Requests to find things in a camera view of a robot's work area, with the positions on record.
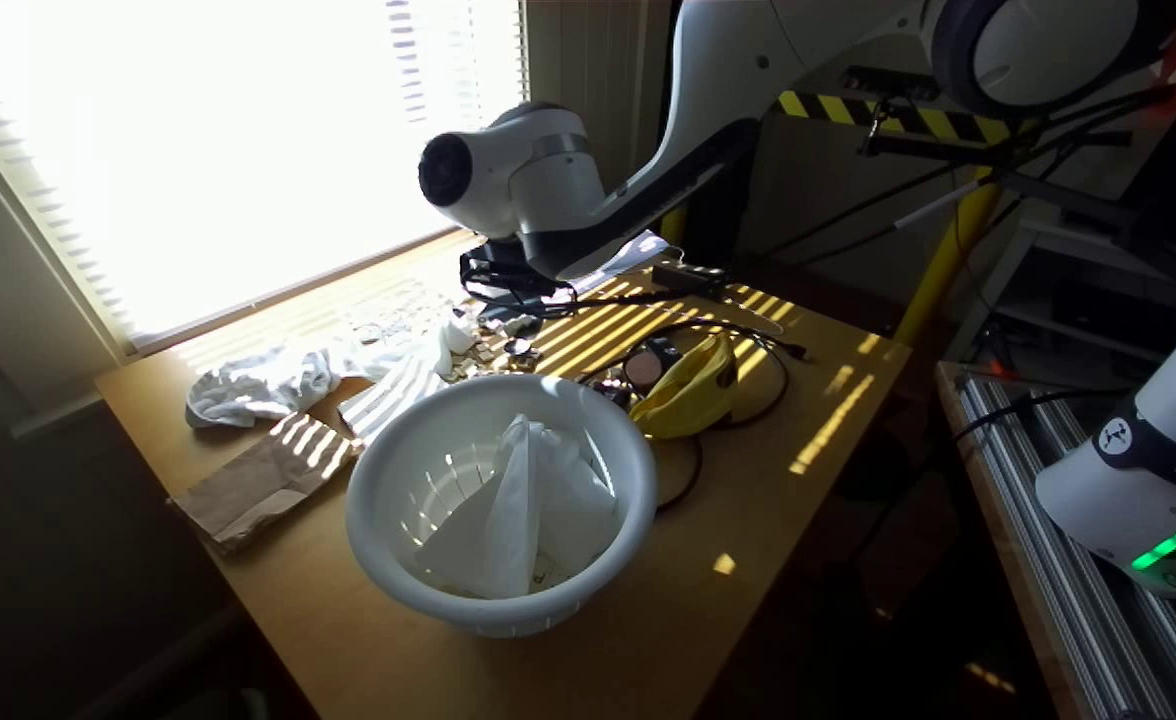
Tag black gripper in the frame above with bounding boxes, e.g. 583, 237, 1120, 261
461, 241, 553, 301

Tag white colander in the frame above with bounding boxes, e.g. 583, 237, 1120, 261
344, 375, 657, 635

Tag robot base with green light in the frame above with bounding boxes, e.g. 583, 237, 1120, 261
1036, 352, 1176, 596

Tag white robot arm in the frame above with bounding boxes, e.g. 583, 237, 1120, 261
416, 0, 1176, 278

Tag white paper in colander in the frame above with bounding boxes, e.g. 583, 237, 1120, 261
412, 416, 621, 601

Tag round wooden coaster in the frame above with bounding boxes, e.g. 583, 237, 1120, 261
625, 346, 662, 387

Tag white crumpled cloth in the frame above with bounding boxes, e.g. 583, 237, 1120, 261
185, 302, 477, 429

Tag brown paper bag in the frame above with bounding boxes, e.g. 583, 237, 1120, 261
174, 416, 361, 546

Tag yellow black striped stand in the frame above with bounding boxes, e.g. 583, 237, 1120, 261
776, 90, 1011, 343

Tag black USB cable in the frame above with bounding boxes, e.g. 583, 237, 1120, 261
481, 262, 812, 513

